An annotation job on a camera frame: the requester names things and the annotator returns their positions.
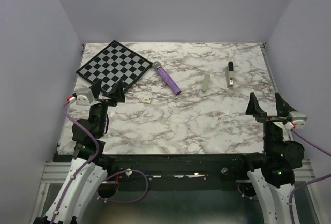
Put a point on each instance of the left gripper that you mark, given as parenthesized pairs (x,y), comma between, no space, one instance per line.
(117,94)

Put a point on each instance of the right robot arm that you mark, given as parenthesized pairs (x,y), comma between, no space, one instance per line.
(272,172)

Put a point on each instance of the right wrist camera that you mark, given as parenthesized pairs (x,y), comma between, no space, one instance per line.
(297,119)

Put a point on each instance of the purple glitter microphone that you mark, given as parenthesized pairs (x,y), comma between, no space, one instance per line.
(166,78)

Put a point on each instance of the black grey chessboard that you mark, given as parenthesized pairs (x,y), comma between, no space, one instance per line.
(113,63)

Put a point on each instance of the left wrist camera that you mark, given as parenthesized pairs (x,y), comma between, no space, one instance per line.
(84,97)

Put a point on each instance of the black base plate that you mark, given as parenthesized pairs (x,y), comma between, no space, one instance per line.
(180,172)

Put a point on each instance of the small staple box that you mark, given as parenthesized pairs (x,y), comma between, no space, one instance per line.
(145,100)

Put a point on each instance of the grey green stapler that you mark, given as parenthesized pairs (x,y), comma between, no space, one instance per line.
(205,83)

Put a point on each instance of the aluminium frame rail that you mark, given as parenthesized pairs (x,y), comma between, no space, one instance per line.
(56,172)

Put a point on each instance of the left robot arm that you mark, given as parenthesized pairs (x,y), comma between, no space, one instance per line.
(88,166)

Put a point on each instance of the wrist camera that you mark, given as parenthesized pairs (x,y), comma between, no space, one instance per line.
(297,119)
(84,97)

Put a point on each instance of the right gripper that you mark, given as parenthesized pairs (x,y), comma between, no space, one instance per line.
(283,108)

